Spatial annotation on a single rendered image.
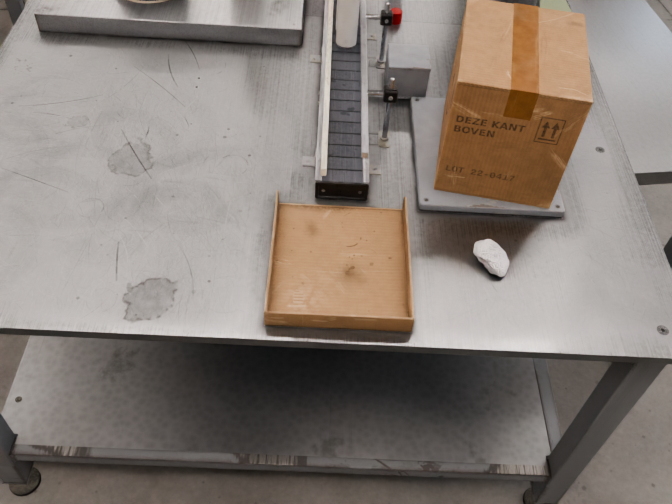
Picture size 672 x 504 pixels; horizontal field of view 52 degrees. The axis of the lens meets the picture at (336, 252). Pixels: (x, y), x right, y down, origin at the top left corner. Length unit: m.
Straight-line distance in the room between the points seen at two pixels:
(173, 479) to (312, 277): 0.91
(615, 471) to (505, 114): 1.21
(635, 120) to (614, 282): 0.53
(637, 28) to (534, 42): 0.79
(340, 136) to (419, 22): 0.60
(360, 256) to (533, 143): 0.39
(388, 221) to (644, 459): 1.18
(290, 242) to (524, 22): 0.64
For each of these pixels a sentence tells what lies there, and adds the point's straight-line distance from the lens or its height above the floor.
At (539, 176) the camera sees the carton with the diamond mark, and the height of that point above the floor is 0.93.
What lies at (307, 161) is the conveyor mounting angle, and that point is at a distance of 1.51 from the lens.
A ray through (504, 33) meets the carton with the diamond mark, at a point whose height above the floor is 1.12.
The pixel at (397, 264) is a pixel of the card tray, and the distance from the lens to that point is 1.32.
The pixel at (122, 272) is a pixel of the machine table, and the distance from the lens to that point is 1.34.
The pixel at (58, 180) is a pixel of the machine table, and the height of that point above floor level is 0.83.
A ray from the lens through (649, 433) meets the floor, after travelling 2.30.
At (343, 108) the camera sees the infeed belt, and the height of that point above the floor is 0.88.
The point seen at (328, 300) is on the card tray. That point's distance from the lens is 1.26.
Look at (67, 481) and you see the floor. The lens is 2.08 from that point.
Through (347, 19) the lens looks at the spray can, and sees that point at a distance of 1.73.
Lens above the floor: 1.84
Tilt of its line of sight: 49 degrees down
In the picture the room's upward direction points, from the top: 5 degrees clockwise
